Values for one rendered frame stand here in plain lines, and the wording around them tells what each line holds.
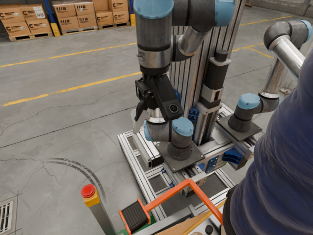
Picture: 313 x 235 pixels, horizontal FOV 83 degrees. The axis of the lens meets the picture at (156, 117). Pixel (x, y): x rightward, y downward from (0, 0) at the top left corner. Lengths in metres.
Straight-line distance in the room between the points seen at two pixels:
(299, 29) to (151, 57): 0.90
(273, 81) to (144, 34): 0.99
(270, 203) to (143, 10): 0.43
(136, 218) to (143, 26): 0.59
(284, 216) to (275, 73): 0.93
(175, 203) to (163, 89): 1.52
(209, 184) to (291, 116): 1.70
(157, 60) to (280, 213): 0.38
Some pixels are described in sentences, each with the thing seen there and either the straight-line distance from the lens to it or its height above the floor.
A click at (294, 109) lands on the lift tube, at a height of 1.74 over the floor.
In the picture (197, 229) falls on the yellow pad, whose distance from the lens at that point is 0.84.
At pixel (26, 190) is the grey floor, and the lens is 2.56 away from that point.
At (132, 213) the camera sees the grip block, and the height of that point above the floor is 1.24.
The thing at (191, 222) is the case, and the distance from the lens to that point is 1.02.
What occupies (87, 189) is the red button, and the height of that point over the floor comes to 1.04.
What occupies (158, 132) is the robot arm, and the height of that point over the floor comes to 1.24.
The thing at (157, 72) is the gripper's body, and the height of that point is 1.71.
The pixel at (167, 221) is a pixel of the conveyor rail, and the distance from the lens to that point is 1.38.
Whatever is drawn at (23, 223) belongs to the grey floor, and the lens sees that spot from 2.38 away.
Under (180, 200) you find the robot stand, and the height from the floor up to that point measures 0.21.
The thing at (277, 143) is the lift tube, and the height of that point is 1.68.
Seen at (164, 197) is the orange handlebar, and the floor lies 1.23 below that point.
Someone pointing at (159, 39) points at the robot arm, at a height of 1.79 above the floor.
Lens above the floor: 1.91
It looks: 42 degrees down
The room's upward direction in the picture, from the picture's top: straight up
